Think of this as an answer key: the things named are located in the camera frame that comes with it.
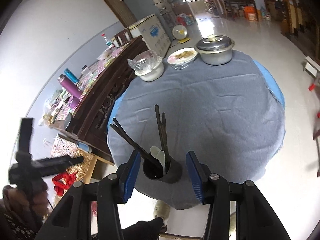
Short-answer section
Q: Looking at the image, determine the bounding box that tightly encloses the white plastic spoon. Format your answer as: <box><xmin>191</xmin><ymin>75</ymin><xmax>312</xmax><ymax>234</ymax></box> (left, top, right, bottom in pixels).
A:
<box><xmin>150</xmin><ymin>146</ymin><xmax>166</xmax><ymax>175</ymax></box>
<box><xmin>158</xmin><ymin>151</ymin><xmax>165</xmax><ymax>172</ymax></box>

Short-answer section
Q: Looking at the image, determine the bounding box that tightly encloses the person's left hand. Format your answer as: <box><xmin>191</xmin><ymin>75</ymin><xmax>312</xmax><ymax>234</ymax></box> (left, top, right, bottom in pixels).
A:
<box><xmin>3</xmin><ymin>182</ymin><xmax>48</xmax><ymax>216</ymax></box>

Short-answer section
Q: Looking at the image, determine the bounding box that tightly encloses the dark wooden sideboard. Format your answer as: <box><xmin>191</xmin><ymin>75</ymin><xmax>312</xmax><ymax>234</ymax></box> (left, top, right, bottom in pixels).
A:
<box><xmin>50</xmin><ymin>36</ymin><xmax>147</xmax><ymax>165</ymax></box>

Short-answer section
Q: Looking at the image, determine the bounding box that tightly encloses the purple thermos bottle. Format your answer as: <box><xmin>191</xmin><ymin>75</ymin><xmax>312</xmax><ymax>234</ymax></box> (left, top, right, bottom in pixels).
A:
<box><xmin>57</xmin><ymin>74</ymin><xmax>83</xmax><ymax>99</ymax></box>

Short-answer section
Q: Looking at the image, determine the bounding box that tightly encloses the black utensil holder cup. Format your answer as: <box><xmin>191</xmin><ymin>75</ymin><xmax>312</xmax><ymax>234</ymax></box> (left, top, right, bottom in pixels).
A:
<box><xmin>143</xmin><ymin>157</ymin><xmax>183</xmax><ymax>184</ymax></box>

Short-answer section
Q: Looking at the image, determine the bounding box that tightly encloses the grey felt tablecloth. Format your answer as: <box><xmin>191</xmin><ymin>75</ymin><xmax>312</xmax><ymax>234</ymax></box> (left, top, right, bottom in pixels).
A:
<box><xmin>107</xmin><ymin>48</ymin><xmax>286</xmax><ymax>211</ymax></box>

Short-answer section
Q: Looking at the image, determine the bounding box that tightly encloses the blue thermos bottle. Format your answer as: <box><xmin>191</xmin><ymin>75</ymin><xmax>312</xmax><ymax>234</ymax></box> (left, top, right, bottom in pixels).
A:
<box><xmin>64</xmin><ymin>68</ymin><xmax>79</xmax><ymax>84</ymax></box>

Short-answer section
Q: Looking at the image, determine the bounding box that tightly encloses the clear plastic cup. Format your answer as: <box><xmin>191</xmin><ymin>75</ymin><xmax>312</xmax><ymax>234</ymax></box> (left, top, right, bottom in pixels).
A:
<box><xmin>81</xmin><ymin>65</ymin><xmax>93</xmax><ymax>79</ymax></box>

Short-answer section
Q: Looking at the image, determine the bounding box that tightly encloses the clear water bottle red cap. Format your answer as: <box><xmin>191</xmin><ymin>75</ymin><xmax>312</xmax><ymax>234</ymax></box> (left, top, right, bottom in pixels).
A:
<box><xmin>101</xmin><ymin>33</ymin><xmax>114</xmax><ymax>49</ymax></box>

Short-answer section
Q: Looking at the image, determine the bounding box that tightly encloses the small white step stool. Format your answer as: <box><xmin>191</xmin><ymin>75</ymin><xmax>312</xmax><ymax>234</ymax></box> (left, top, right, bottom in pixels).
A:
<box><xmin>303</xmin><ymin>56</ymin><xmax>320</xmax><ymax>78</ymax></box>

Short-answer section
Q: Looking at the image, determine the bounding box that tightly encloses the white bowl with plastic wrap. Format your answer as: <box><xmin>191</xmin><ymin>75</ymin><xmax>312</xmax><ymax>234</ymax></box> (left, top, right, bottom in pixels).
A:
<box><xmin>127</xmin><ymin>50</ymin><xmax>164</xmax><ymax>82</ymax></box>

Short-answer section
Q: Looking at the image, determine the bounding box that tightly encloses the aluminium pot with lid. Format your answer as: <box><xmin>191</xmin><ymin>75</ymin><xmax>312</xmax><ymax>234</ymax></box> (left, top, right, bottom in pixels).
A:
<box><xmin>195</xmin><ymin>35</ymin><xmax>235</xmax><ymax>66</ymax></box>

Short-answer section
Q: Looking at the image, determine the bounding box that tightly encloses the patterned bowl with food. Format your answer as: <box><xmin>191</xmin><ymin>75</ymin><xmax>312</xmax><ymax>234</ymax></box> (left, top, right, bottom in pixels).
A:
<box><xmin>167</xmin><ymin>47</ymin><xmax>198</xmax><ymax>70</ymax></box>

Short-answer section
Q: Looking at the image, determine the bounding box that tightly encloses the white chest freezer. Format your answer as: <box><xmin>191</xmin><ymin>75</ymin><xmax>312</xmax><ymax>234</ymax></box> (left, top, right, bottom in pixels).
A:
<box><xmin>128</xmin><ymin>14</ymin><xmax>171</xmax><ymax>58</ymax></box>

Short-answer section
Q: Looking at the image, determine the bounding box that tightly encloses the grey refrigerator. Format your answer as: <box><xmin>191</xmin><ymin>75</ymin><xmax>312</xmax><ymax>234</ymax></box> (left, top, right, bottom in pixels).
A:
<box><xmin>120</xmin><ymin>0</ymin><xmax>177</xmax><ymax>41</ymax></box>

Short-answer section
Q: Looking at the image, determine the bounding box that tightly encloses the small floor fan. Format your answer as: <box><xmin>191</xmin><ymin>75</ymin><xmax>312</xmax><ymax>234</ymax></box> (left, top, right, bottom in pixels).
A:
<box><xmin>172</xmin><ymin>24</ymin><xmax>190</xmax><ymax>44</ymax></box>

